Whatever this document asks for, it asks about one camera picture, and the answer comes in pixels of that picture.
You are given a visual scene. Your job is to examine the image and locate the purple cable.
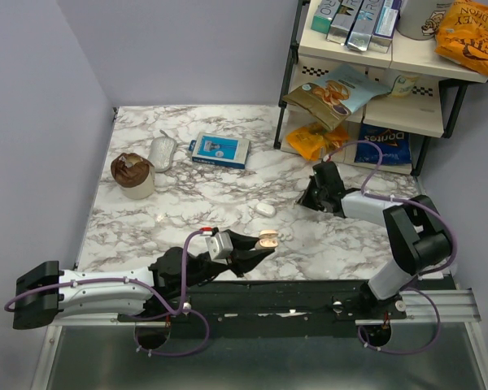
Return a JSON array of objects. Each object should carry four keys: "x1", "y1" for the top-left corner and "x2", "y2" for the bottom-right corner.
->
[
  {"x1": 3, "y1": 227, "x2": 211, "y2": 358},
  {"x1": 323, "y1": 140, "x2": 459, "y2": 355}
]

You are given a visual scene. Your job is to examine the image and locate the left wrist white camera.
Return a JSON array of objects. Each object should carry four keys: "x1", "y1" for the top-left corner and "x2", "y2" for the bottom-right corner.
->
[{"x1": 206, "y1": 228, "x2": 233, "y2": 263}]

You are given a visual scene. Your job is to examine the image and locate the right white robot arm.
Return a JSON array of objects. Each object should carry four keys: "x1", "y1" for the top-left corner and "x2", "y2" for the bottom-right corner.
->
[{"x1": 297, "y1": 162, "x2": 455, "y2": 319}]

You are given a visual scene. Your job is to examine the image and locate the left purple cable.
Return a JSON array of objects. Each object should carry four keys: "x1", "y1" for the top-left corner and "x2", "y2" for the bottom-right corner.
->
[{"x1": 3, "y1": 227, "x2": 211, "y2": 358}]

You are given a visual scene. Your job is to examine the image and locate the orange kettle chips bag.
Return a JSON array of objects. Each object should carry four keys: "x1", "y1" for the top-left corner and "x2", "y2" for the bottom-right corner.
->
[{"x1": 435, "y1": 1, "x2": 488, "y2": 77}]

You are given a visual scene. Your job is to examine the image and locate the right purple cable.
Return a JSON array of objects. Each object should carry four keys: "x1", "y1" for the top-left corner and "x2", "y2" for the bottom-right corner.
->
[{"x1": 323, "y1": 140, "x2": 459, "y2": 355}]

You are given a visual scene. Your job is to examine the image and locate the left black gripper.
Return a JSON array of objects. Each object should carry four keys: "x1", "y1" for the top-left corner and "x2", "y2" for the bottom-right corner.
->
[{"x1": 183, "y1": 230, "x2": 274, "y2": 289}]

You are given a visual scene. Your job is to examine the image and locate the black frame shelf rack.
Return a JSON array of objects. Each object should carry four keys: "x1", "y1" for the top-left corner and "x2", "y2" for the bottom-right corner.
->
[{"x1": 280, "y1": 1, "x2": 488, "y2": 177}]

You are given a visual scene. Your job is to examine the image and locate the beige earbud charging case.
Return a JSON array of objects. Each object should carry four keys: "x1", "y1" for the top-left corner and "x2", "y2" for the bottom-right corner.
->
[{"x1": 255, "y1": 230, "x2": 279, "y2": 249}]

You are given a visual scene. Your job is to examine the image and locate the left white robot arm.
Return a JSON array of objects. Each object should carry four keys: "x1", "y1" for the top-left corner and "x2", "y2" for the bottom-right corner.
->
[{"x1": 4, "y1": 227, "x2": 279, "y2": 330}]

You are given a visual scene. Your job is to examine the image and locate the blue Harry's razor box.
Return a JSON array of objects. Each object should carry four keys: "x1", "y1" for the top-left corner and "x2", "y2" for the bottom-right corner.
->
[{"x1": 189, "y1": 132, "x2": 251, "y2": 169}]

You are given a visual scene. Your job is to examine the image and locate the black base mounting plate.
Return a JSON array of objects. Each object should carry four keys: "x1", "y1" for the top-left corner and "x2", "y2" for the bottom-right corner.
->
[{"x1": 138, "y1": 280, "x2": 407, "y2": 340}]

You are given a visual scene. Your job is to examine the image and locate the orange snack bag lower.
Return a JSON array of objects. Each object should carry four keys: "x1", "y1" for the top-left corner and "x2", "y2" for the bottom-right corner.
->
[{"x1": 285, "y1": 123, "x2": 350, "y2": 161}]

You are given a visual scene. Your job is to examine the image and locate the white earbud charging case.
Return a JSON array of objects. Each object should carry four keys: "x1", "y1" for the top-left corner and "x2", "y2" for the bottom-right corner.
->
[{"x1": 255, "y1": 202, "x2": 277, "y2": 218}]

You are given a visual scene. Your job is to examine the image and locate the blue Doritos bag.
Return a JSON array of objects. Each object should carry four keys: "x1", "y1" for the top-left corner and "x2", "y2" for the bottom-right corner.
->
[{"x1": 355, "y1": 123, "x2": 412, "y2": 166}]

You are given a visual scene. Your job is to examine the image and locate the teal toothpaste box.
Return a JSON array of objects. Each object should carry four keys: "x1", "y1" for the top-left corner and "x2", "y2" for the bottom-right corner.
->
[{"x1": 311, "y1": 0, "x2": 342, "y2": 34}]

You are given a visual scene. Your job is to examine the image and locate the gold blue snack bag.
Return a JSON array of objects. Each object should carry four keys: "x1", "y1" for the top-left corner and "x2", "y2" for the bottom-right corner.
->
[{"x1": 282, "y1": 64, "x2": 391, "y2": 131}]

